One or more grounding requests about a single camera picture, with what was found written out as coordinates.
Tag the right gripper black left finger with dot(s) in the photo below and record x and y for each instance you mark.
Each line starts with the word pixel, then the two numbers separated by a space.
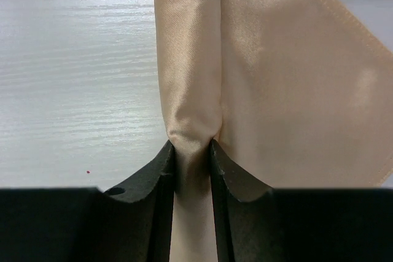
pixel 129 222

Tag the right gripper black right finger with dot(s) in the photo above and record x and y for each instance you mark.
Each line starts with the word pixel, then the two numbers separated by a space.
pixel 255 222

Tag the peach cloth napkin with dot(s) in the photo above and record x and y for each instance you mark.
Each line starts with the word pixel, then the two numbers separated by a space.
pixel 297 92

